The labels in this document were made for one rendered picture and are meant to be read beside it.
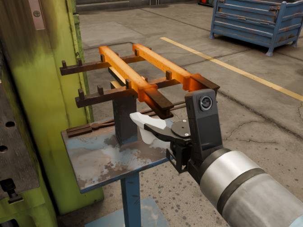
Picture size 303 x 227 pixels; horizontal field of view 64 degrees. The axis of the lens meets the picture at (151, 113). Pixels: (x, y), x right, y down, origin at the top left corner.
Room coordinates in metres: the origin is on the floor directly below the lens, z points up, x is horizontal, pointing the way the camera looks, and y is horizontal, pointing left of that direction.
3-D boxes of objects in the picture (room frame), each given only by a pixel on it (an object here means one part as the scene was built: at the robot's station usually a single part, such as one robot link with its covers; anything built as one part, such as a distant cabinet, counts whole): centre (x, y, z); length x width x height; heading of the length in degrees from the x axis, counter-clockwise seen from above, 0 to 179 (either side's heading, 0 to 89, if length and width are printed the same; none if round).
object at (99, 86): (0.60, 0.19, 0.93); 0.23 x 0.06 x 0.02; 27
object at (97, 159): (0.66, 0.09, 0.66); 0.40 x 0.30 x 0.02; 117
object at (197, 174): (0.33, -0.08, 0.91); 0.12 x 0.08 x 0.09; 27
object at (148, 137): (0.38, 0.01, 0.91); 0.09 x 0.03 x 0.06; 63
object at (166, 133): (0.36, -0.03, 0.94); 0.09 x 0.05 x 0.02; 63
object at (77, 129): (0.80, 0.03, 0.68); 0.60 x 0.04 x 0.01; 115
